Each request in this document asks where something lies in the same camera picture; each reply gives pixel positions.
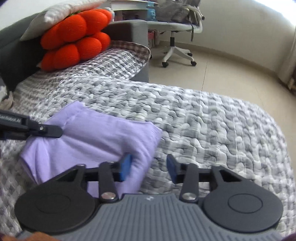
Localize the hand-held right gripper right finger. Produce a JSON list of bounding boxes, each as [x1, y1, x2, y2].
[[167, 153, 243, 202]]

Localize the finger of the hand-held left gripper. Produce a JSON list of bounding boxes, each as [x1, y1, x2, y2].
[[25, 120, 63, 139]]

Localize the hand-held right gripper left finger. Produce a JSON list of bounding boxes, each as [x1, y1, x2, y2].
[[55, 153, 133, 202]]

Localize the purple pants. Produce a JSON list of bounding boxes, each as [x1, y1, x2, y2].
[[20, 101, 163, 200]]

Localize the beige folded garment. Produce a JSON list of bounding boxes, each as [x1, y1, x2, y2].
[[0, 91, 15, 109]]

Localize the grey white puckered quilt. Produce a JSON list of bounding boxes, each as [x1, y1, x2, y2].
[[46, 80, 292, 234]]

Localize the grey checked sofa cover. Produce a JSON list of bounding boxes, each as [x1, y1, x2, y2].
[[0, 40, 152, 234]]

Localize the orange pumpkin cushion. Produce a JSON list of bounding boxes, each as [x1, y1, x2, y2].
[[40, 9, 112, 51], [41, 32, 111, 71]]

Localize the white pillow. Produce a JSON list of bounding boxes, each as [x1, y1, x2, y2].
[[20, 0, 110, 42]]

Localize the white grey office chair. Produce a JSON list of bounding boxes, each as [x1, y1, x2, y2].
[[147, 0, 205, 68]]

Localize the orange pumpkin cushions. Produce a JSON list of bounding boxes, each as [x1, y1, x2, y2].
[[0, 13, 149, 93]]

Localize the red white box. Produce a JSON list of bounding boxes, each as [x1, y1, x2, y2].
[[148, 29, 160, 47]]

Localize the white desk with shelves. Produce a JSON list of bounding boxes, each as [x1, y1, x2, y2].
[[107, 0, 163, 47]]

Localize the grey backpack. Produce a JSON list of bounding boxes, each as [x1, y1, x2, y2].
[[155, 0, 193, 24]]

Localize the teal plastic bag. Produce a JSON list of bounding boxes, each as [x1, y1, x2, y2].
[[147, 2, 160, 19]]

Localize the grey curtain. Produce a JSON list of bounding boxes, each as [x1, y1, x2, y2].
[[279, 25, 296, 82]]

